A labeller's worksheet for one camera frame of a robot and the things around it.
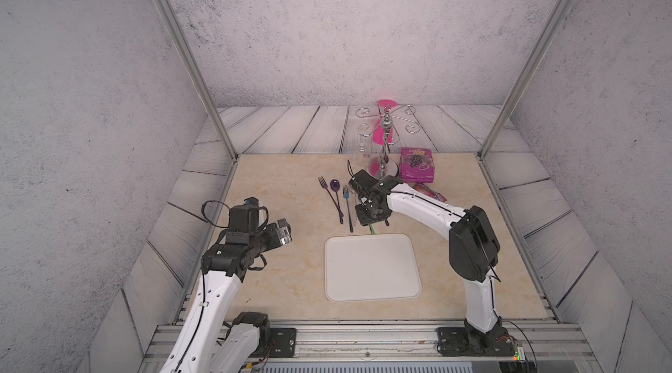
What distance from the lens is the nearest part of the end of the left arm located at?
51 cm

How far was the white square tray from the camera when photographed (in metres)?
0.83

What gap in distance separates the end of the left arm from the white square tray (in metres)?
0.26
